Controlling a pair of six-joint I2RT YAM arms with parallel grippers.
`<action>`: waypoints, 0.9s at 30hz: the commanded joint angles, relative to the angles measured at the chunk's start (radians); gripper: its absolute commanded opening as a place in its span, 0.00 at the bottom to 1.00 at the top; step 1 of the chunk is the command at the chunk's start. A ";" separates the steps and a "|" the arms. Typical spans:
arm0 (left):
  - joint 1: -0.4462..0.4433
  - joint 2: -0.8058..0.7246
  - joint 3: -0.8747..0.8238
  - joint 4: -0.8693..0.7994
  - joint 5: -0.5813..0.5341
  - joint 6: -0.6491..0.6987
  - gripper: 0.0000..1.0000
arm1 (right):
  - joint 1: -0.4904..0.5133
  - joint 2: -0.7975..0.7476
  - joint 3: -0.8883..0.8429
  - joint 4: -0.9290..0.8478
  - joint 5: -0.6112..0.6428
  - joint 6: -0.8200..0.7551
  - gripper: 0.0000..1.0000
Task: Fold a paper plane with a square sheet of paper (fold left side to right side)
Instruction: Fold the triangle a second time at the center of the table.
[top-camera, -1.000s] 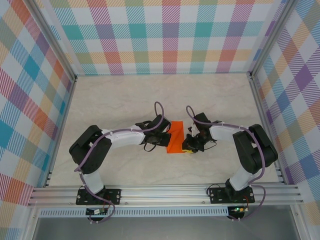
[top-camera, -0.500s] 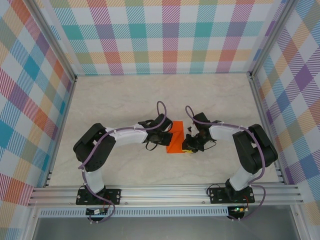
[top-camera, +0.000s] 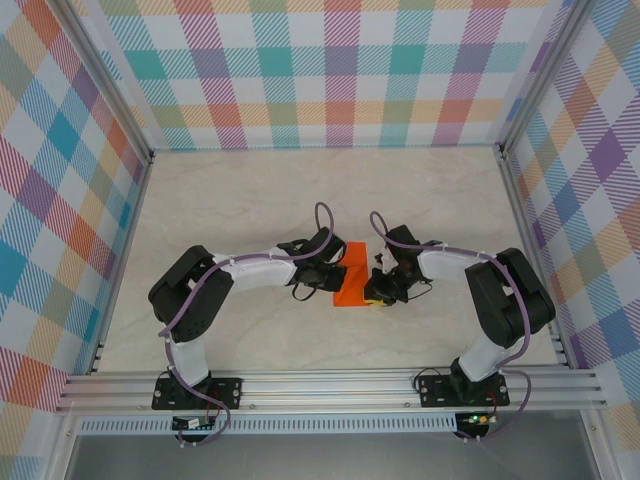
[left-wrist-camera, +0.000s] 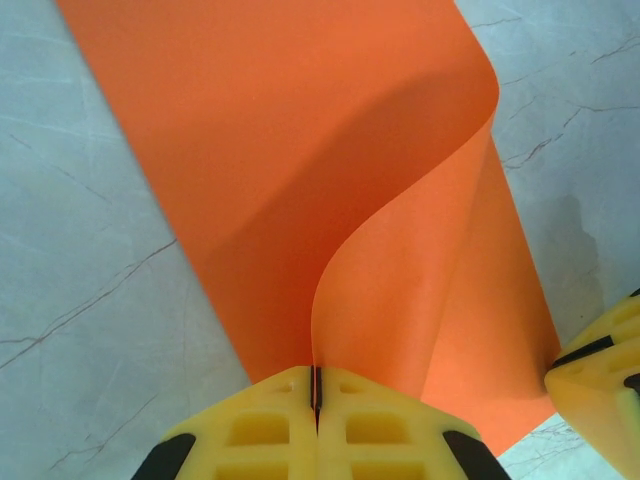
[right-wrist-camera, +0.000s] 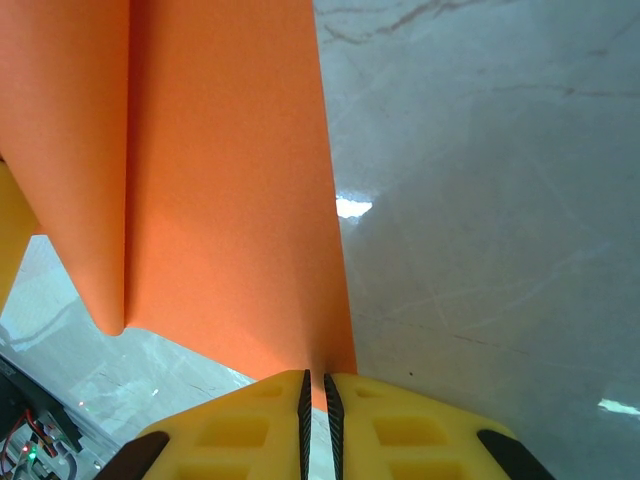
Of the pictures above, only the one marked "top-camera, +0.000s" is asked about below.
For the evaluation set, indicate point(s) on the aluminium table side rail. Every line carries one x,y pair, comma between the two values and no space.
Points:
124,265
520,210

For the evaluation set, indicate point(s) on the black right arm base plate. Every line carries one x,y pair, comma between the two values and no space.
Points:
432,390

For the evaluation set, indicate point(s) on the small green-lit circuit board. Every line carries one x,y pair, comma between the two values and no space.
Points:
480,419

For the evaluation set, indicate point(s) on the orange paper sheet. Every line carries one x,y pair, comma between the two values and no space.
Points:
352,295

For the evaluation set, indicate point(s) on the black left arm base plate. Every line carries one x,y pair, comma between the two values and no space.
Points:
227,392

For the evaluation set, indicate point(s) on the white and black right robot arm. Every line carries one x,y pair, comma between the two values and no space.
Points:
480,360

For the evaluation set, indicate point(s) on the small black circuit board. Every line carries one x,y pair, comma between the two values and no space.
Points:
192,424

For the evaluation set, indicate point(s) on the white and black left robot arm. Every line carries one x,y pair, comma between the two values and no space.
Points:
192,357

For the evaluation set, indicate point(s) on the aluminium cross rail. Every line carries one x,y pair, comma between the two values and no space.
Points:
325,390

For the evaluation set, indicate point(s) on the aluminium frame post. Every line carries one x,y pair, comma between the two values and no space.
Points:
542,75
107,82

